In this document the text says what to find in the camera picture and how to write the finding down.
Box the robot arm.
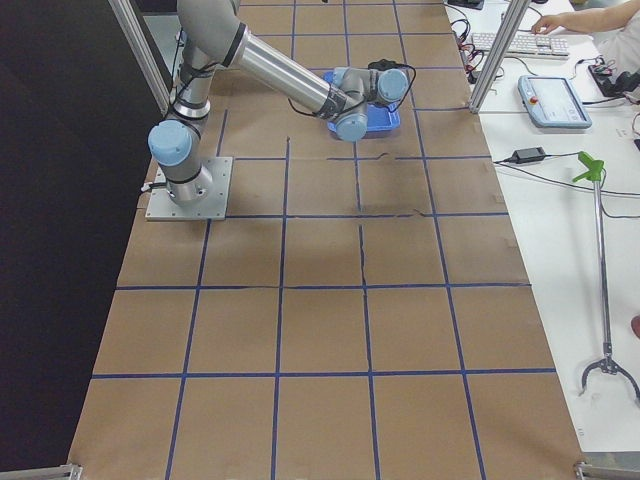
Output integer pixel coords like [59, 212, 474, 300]
[144, 1, 411, 219]

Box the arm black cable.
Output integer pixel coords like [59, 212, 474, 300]
[287, 58, 417, 121]

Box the person hand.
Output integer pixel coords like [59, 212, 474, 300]
[530, 14, 563, 35]

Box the teach pendant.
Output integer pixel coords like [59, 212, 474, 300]
[517, 76, 592, 130]

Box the green handled reach grabber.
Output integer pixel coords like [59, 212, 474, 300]
[572, 151, 639, 405]

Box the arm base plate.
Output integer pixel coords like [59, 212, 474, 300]
[145, 156, 234, 221]

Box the white keyboard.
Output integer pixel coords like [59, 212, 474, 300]
[471, 32, 570, 60]

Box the aluminium frame post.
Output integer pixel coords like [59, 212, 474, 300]
[469, 0, 530, 114]

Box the black power adapter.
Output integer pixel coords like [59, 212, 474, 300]
[511, 147, 547, 164]

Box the blue plastic tray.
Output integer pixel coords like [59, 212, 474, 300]
[323, 67, 401, 138]

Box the person forearm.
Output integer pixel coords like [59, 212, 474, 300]
[563, 1, 639, 33]

